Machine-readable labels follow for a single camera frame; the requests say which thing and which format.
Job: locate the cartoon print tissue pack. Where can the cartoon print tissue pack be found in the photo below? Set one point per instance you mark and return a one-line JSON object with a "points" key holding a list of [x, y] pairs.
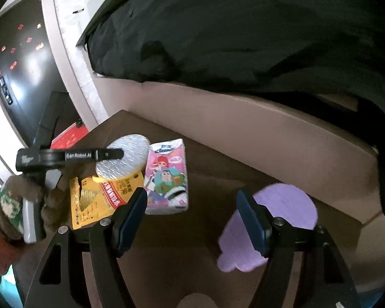
{"points": [[166, 179]]}

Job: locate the pink purple foam block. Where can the pink purple foam block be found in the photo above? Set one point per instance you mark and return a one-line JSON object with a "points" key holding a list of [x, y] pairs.
{"points": [[292, 211]]}

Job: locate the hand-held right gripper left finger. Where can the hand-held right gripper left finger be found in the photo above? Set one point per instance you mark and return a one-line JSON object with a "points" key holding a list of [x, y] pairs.
{"points": [[131, 218]]}

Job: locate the round silver foil lid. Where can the round silver foil lid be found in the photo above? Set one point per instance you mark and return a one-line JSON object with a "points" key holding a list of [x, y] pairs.
{"points": [[133, 168]]}

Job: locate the red flat box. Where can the red flat box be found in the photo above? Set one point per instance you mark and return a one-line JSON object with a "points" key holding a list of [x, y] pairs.
{"points": [[70, 138]]}

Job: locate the yellow flat packet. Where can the yellow flat packet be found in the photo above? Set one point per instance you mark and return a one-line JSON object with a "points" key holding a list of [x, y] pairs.
{"points": [[89, 205]]}

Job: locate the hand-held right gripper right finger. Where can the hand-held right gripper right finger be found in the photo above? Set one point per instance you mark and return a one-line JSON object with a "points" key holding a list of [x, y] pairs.
{"points": [[250, 221]]}

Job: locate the person's left hand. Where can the person's left hand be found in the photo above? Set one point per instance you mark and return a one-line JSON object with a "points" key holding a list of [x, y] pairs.
{"points": [[56, 205]]}

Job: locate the beige sofa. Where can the beige sofa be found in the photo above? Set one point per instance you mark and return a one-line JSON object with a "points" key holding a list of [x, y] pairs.
{"points": [[243, 125]]}

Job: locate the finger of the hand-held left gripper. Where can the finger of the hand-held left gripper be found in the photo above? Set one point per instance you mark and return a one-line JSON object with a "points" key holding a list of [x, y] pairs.
{"points": [[112, 154]]}

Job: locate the black cloth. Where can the black cloth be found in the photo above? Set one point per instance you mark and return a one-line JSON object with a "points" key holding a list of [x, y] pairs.
{"points": [[227, 38]]}

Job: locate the black glossy appliance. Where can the black glossy appliance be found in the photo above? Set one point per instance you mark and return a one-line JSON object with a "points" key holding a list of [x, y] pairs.
{"points": [[22, 70]]}

